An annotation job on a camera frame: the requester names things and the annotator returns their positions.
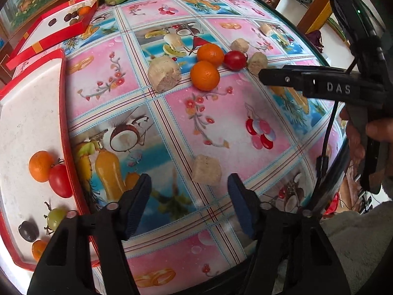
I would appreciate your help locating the beige chunk far edge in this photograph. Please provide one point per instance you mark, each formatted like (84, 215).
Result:
(266, 29)

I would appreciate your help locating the red cherry tomato far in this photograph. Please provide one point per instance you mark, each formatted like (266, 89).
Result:
(235, 60)

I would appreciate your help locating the orange top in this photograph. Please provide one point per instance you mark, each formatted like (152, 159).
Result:
(211, 53)

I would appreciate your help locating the dark purple plum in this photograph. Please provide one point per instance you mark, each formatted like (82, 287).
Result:
(28, 231)

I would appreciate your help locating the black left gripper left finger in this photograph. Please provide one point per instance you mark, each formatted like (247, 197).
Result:
(65, 265)

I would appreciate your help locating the person's right hand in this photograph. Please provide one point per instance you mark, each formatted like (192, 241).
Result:
(379, 130)

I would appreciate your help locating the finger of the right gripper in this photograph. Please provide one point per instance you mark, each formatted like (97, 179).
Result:
(287, 76)

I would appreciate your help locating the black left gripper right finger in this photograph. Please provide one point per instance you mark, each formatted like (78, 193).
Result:
(313, 266)

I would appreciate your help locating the orange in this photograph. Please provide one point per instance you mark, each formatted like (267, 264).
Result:
(211, 53)
(40, 165)
(204, 76)
(83, 10)
(37, 249)

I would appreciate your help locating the green grape tomato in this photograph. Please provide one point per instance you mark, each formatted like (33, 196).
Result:
(54, 218)

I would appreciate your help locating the large red white tray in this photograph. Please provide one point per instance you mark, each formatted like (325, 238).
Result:
(34, 118)

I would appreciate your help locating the floral plastic tablecloth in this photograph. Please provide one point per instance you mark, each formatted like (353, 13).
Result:
(120, 127)

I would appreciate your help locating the far red white tray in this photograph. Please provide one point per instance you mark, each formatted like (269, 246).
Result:
(51, 28)

